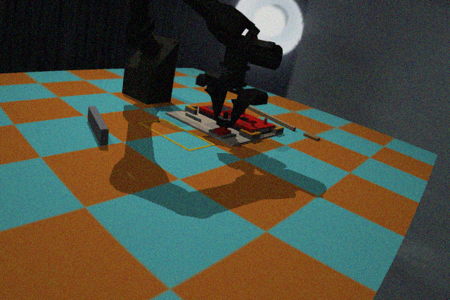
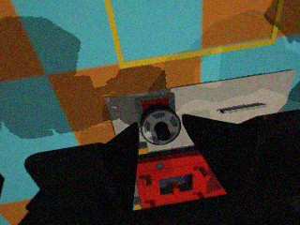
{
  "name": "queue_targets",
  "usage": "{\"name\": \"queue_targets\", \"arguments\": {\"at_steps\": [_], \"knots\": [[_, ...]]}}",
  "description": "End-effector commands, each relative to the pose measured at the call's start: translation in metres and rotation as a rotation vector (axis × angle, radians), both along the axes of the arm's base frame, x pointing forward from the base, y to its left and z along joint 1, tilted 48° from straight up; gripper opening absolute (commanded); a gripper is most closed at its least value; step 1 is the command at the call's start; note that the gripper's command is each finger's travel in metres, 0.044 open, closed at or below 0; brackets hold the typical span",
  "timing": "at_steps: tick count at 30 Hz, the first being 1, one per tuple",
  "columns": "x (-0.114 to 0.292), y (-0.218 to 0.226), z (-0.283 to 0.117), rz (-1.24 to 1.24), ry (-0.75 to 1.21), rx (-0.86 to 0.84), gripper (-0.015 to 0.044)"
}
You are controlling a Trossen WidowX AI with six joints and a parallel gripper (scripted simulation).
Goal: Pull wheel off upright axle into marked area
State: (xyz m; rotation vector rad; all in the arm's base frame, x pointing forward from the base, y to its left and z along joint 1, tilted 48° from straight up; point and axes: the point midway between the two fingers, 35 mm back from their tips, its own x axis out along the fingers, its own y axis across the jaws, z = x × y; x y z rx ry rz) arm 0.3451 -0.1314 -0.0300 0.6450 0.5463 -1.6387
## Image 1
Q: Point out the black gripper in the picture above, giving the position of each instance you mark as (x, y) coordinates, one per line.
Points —
(245, 97)

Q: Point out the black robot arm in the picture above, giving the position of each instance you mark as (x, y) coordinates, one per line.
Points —
(226, 23)

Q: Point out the tan long thin bar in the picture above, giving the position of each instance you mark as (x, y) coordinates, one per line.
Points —
(274, 119)

